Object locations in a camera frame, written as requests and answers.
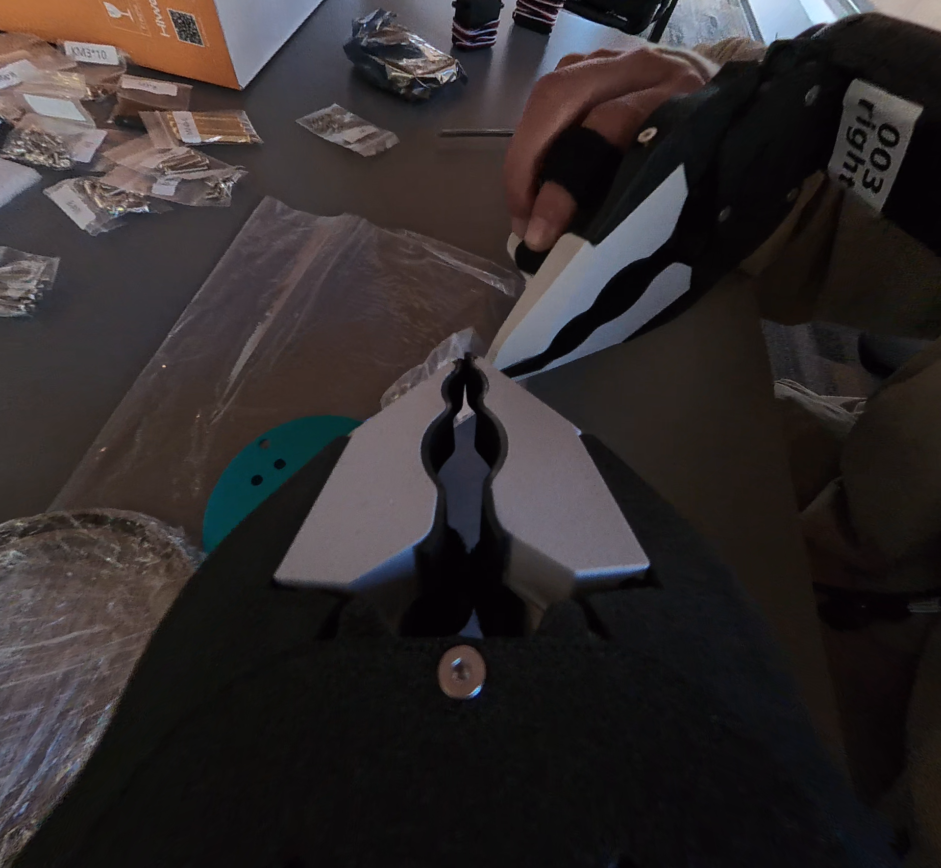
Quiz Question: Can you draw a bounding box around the pile of small screw bags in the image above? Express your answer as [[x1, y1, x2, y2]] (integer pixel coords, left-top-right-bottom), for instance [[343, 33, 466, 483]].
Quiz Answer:
[[0, 33, 264, 237]]

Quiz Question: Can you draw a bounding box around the small clear screw bag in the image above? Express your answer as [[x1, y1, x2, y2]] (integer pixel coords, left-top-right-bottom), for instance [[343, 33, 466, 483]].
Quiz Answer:
[[381, 327, 486, 443]]

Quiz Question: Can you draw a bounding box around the dark grey desk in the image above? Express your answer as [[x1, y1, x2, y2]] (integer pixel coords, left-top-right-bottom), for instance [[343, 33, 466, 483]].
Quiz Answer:
[[0, 0, 817, 868]]

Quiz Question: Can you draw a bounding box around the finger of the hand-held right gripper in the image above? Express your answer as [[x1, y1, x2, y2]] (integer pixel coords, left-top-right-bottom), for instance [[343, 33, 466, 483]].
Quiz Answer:
[[515, 265, 692, 375], [491, 166, 692, 372]]

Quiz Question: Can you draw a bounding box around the person's right hand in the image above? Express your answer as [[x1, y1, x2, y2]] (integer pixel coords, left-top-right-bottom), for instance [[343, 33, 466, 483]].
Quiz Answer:
[[503, 48, 710, 251]]

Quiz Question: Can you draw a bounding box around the teal round metal plate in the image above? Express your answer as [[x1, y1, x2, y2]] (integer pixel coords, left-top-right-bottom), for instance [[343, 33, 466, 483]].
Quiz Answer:
[[202, 416, 363, 553]]

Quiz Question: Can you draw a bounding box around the plastic-wrapped round bearing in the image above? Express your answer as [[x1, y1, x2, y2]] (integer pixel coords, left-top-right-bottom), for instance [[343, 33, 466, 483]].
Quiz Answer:
[[0, 509, 203, 868]]

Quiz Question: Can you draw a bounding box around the small labelled screw bag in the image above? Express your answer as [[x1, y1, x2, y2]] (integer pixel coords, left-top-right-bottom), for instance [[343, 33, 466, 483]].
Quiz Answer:
[[296, 103, 400, 157], [0, 247, 60, 318]]

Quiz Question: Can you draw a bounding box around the large clear plastic bag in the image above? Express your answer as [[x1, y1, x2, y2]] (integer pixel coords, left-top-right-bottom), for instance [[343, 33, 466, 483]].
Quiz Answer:
[[51, 195, 526, 538]]

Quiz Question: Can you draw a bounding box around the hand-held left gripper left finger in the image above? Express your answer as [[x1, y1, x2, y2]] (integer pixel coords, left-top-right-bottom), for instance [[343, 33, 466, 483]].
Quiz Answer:
[[273, 353, 471, 635]]

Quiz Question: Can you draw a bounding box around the person's right forearm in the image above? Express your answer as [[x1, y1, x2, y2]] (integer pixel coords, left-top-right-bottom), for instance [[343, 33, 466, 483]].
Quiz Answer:
[[691, 33, 941, 340]]

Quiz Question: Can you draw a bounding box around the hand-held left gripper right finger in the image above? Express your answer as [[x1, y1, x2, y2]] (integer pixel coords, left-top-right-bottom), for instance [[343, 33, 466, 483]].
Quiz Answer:
[[470, 355, 651, 622]]

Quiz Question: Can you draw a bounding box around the orange and white cardboard box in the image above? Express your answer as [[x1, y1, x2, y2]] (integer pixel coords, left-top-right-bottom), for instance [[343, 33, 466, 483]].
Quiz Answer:
[[0, 0, 361, 90]]

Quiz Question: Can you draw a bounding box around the black foil bag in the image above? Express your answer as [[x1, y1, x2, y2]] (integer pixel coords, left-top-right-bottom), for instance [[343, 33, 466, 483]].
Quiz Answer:
[[344, 9, 468, 102]]

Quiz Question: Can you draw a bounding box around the person's beige jacket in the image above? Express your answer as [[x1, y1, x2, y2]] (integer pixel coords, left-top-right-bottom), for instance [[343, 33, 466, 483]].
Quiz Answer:
[[765, 339, 941, 868]]

